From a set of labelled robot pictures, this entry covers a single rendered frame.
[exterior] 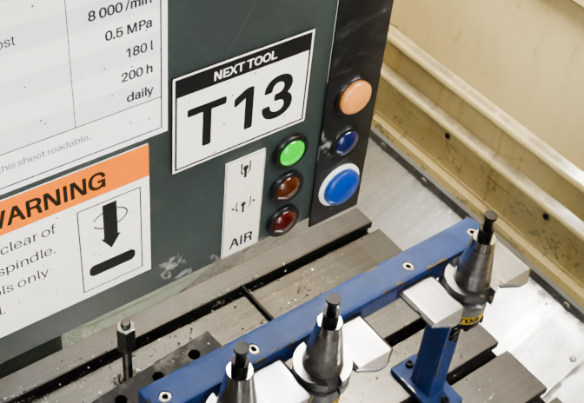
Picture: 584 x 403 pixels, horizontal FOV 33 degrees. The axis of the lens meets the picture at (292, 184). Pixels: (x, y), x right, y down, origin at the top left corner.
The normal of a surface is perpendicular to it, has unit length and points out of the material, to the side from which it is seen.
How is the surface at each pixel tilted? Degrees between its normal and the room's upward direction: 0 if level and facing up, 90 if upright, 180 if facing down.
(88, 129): 90
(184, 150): 90
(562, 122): 90
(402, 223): 24
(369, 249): 0
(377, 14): 90
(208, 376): 0
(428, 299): 0
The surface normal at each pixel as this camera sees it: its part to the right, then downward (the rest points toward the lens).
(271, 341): 0.08, -0.73
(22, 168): 0.59, 0.58
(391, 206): -0.25, -0.51
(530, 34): -0.80, 0.36
